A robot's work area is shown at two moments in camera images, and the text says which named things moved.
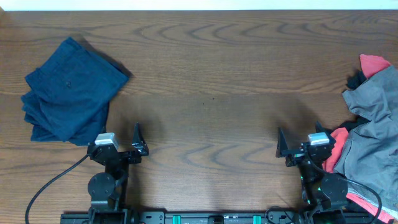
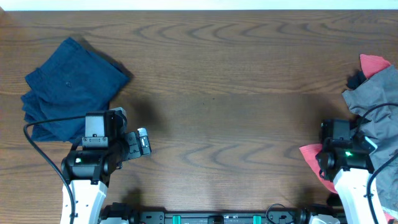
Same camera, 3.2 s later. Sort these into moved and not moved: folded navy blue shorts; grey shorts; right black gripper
Moved: right black gripper
Not moved: grey shorts; folded navy blue shorts
